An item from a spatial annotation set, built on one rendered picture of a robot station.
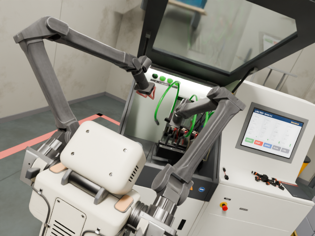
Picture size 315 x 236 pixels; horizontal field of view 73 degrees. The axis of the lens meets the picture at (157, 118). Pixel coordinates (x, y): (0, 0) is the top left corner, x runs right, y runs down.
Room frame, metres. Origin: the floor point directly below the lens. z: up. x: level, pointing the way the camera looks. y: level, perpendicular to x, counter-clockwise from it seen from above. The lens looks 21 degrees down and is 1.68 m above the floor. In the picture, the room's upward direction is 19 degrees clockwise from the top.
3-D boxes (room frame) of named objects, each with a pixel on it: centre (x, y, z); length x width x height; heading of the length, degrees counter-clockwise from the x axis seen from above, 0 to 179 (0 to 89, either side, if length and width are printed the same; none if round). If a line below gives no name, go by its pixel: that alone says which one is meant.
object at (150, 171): (1.11, -0.15, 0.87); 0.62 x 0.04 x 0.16; 99
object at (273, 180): (1.31, -0.87, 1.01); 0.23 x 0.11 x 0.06; 99
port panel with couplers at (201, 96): (1.65, -0.32, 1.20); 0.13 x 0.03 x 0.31; 99
